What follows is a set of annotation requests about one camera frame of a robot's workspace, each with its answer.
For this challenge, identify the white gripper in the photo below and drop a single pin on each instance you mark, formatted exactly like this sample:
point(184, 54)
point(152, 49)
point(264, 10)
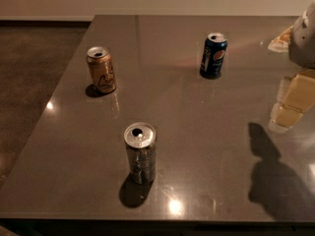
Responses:
point(303, 41)

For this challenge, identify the blue pepsi can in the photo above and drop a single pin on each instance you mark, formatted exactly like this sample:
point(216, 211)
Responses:
point(213, 55)

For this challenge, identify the silver redbull can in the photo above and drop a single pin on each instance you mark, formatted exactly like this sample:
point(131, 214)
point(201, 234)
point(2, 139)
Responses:
point(140, 142)

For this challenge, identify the orange soda can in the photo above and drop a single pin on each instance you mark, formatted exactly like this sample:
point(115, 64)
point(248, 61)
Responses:
point(101, 69)

